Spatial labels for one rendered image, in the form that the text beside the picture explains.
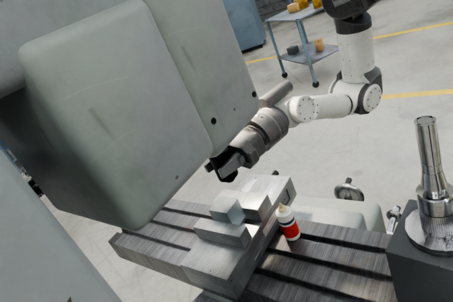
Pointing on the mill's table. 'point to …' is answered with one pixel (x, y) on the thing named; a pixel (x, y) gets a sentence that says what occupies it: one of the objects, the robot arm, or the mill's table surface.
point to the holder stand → (419, 261)
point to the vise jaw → (250, 203)
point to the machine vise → (236, 240)
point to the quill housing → (200, 45)
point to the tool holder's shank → (430, 155)
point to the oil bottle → (288, 222)
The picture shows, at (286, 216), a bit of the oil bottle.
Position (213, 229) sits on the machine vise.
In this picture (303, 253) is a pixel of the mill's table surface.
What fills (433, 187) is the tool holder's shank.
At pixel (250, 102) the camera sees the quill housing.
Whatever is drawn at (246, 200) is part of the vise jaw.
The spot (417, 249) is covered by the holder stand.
